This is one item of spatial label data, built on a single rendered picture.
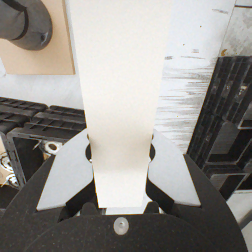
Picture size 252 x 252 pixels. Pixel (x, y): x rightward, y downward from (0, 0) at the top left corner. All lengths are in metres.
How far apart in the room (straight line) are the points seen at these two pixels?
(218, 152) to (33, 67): 1.44
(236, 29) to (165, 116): 1.13
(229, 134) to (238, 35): 0.84
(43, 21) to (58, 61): 0.11
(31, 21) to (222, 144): 1.40
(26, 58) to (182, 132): 0.70
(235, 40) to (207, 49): 0.97
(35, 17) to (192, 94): 0.58
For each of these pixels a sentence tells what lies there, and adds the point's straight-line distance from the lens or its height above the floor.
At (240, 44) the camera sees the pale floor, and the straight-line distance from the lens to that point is 1.59.
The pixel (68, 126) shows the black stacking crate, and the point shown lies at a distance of 0.44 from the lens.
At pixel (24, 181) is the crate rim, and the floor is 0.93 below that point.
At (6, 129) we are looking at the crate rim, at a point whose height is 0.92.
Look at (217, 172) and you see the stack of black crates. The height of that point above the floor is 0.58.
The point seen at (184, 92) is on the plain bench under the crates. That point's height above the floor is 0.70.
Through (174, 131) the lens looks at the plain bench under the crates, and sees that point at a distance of 0.64.
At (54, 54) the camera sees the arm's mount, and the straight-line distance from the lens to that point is 0.52.
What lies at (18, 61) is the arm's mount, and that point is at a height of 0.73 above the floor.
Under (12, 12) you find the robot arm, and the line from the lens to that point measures 0.38.
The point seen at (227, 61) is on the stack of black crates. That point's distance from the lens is 1.14.
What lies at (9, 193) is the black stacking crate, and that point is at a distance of 0.79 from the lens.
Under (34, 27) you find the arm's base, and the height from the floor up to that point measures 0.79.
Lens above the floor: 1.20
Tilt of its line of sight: 61 degrees down
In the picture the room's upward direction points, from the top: 176 degrees clockwise
